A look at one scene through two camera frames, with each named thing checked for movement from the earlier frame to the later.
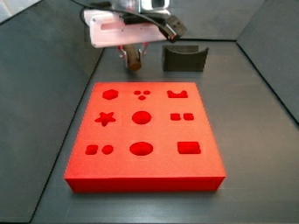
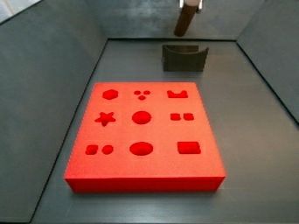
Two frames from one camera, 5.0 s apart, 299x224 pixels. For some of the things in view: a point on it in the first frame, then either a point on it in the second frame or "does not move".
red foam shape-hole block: x=144 y=141 does not move
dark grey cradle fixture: x=182 y=58 does not move
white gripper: x=108 y=31 -> x=181 y=3
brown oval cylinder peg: x=133 y=57 -> x=189 y=10
